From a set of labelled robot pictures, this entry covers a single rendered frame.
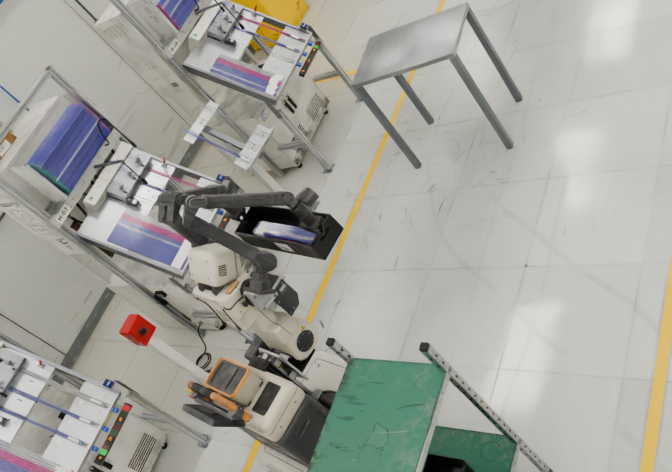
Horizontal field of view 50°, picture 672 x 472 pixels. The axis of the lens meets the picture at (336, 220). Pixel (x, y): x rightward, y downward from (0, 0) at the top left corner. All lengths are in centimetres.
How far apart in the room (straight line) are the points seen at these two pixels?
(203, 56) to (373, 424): 338
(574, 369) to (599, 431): 32
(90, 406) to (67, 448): 24
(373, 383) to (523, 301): 133
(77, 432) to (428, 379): 222
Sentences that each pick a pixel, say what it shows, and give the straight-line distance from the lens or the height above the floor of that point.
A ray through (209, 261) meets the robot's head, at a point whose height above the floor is 137.
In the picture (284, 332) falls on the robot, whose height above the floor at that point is 86.
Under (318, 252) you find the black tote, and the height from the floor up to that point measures 107.
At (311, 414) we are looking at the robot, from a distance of 332.
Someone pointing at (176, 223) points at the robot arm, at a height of 152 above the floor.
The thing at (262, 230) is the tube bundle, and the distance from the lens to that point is 351.
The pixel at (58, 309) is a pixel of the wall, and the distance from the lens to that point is 625.
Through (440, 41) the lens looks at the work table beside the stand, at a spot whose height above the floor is 80.
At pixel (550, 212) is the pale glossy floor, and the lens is 412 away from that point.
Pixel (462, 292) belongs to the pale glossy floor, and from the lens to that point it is 404.
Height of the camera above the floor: 293
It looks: 36 degrees down
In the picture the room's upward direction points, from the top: 43 degrees counter-clockwise
